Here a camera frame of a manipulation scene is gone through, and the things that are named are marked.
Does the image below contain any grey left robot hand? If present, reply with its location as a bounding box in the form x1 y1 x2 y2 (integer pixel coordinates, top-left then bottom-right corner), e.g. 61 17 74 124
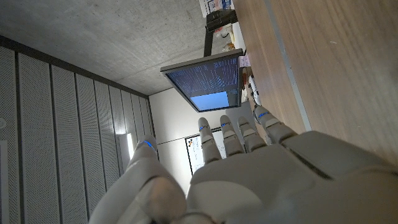
88 105 398 224

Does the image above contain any white game controller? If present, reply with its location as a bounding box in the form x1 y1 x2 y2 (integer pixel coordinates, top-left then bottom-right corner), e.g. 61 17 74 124
248 74 262 106

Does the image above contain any black computer monitor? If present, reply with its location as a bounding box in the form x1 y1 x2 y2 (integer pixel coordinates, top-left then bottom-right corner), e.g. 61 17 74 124
160 49 244 113

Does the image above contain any white wipes canister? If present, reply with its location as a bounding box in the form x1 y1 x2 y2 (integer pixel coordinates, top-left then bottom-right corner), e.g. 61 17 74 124
198 0 234 18

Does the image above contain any white wall whiteboard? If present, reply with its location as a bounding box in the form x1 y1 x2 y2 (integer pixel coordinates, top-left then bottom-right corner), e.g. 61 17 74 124
185 126 228 175

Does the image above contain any white wall light strip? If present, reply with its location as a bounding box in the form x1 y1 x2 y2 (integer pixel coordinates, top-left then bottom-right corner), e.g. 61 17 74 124
126 133 135 160

